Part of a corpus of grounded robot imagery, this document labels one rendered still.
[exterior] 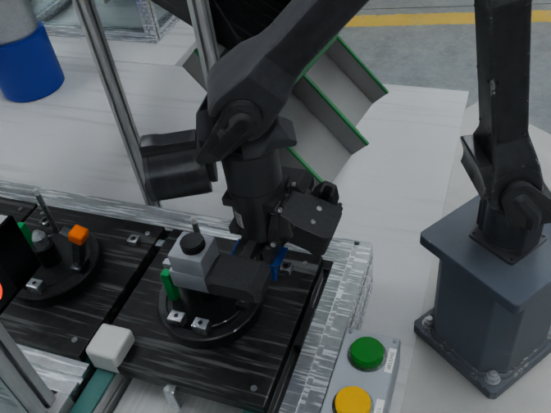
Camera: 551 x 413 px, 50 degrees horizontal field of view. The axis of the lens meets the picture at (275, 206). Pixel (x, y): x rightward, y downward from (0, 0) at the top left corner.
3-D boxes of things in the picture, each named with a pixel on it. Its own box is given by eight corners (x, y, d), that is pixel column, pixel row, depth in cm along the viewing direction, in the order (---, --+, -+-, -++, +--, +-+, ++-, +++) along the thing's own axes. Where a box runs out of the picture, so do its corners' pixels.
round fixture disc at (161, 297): (278, 275, 81) (276, 265, 80) (239, 360, 72) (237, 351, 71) (188, 257, 86) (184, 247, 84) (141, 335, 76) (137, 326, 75)
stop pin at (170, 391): (184, 401, 74) (177, 385, 71) (179, 410, 73) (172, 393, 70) (175, 399, 74) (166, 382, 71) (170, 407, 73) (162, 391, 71)
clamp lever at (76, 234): (88, 260, 84) (88, 229, 78) (81, 270, 83) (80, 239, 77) (66, 249, 84) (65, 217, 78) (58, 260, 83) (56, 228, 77)
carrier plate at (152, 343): (323, 265, 84) (322, 255, 83) (266, 416, 68) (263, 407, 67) (176, 237, 92) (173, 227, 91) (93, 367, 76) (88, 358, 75)
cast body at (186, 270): (232, 270, 76) (222, 232, 71) (219, 296, 73) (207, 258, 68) (175, 258, 78) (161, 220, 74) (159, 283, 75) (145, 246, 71)
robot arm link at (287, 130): (289, 99, 57) (195, 114, 57) (297, 133, 53) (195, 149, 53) (296, 155, 62) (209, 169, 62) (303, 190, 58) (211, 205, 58)
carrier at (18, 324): (167, 235, 92) (147, 174, 84) (84, 365, 77) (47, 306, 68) (43, 211, 100) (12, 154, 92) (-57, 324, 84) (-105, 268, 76)
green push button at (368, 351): (386, 348, 73) (387, 339, 72) (380, 376, 70) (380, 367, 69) (355, 342, 74) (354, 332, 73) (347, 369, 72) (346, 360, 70)
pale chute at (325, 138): (352, 154, 96) (370, 142, 93) (315, 205, 88) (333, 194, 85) (230, 24, 91) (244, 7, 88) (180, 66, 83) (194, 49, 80)
